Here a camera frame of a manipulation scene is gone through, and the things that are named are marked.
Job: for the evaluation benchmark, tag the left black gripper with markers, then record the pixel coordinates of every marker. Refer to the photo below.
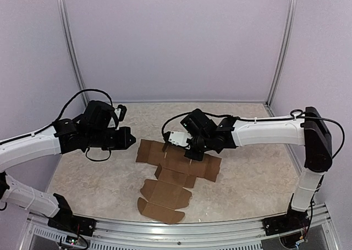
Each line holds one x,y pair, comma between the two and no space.
122,141

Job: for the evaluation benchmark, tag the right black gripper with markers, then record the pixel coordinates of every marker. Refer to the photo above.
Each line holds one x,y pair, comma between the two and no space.
196,156

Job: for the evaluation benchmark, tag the brown cardboard box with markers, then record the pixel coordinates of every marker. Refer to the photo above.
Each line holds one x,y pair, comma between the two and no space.
164,196

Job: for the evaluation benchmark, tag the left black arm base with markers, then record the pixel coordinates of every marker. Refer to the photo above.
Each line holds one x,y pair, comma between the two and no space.
65,220

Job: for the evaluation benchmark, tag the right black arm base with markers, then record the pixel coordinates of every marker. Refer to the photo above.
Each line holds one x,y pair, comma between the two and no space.
291,220

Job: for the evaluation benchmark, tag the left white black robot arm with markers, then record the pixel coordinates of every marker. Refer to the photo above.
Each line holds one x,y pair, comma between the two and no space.
22,149

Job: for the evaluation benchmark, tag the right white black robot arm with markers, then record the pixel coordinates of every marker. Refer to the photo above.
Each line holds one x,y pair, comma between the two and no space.
299,128

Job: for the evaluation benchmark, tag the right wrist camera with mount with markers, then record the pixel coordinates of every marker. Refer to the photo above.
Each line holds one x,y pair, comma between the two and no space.
179,139

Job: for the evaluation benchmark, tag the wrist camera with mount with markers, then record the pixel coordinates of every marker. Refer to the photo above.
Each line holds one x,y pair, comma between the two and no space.
118,116
179,139

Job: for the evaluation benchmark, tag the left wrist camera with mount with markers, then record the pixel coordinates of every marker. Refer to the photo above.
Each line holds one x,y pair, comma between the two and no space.
118,116

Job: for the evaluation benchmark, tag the front aluminium frame rail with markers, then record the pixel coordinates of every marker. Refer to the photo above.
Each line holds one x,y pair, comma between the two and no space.
237,234

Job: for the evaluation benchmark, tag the left aluminium corner post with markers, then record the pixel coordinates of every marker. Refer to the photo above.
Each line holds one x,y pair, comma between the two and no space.
64,18

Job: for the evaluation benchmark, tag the aluminium corner post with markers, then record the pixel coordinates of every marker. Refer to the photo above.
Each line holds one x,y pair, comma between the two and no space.
64,18
288,26

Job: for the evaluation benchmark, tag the right aluminium corner post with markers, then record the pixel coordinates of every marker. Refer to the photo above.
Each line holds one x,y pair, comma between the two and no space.
288,26

